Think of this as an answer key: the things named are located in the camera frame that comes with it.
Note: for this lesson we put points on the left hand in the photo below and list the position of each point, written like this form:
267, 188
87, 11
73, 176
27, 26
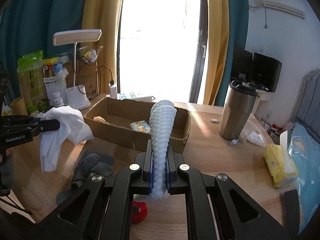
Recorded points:
5, 154

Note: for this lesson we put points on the teal curtain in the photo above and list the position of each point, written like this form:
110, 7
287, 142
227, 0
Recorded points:
28, 26
238, 27

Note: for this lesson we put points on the green snack bag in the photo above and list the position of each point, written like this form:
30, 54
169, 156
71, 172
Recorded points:
30, 78

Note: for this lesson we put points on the brown paper bag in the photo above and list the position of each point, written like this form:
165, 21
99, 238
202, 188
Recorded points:
86, 74

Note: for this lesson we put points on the white power strip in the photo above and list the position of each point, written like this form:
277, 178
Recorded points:
134, 96

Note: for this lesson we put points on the white foam net sleeve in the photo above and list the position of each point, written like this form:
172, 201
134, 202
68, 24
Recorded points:
161, 122

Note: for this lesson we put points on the plush toys in bag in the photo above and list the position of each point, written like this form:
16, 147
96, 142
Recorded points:
91, 56

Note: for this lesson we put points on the black sock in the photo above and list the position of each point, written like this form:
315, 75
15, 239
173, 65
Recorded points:
90, 164

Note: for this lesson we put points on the white perforated basket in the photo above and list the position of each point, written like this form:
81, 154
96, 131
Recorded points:
55, 85

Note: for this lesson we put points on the white USB charger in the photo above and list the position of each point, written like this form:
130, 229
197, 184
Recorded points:
113, 91

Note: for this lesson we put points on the yellow curtain right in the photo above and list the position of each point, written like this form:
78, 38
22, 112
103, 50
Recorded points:
218, 36

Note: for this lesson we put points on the tissue pack with cartoon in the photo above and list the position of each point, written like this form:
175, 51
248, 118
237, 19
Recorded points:
140, 126

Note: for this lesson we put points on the grey bed headboard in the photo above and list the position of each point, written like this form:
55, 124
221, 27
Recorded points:
308, 110

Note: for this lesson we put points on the yellow tissue pack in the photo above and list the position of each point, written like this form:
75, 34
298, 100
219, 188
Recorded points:
280, 165

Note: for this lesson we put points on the white air conditioner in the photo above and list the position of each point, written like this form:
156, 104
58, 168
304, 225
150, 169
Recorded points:
293, 7

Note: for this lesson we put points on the brown cardboard box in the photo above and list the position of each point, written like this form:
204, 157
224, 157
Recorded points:
126, 123

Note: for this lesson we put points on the clear plastic bag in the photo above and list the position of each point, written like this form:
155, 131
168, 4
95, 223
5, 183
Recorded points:
252, 134

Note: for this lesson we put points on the yellow curtain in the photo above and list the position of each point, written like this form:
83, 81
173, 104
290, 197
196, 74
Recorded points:
104, 15
218, 36

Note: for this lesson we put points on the black window frame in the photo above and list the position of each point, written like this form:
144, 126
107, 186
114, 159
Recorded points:
201, 52

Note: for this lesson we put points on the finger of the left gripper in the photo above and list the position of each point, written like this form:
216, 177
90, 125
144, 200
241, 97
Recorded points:
40, 126

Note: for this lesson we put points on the steel travel mug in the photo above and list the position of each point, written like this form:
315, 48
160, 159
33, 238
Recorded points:
238, 106

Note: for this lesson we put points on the brown plush toy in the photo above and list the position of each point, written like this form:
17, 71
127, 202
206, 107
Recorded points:
101, 120

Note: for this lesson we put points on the teal curtain left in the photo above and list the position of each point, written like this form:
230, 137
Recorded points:
28, 26

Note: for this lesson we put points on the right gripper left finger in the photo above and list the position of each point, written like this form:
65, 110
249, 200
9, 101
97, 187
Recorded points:
133, 179

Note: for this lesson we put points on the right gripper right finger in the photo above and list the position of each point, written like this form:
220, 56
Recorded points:
183, 179

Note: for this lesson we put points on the yellow curtain left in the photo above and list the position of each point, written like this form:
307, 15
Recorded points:
104, 15

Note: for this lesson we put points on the red round object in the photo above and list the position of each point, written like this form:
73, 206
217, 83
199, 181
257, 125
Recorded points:
139, 212

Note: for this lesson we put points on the white TV stand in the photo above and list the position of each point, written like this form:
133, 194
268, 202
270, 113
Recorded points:
261, 96

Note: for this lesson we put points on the teal curtain right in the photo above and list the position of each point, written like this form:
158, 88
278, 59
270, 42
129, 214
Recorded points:
238, 27

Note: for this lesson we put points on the white paper towel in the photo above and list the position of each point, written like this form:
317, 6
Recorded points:
72, 128

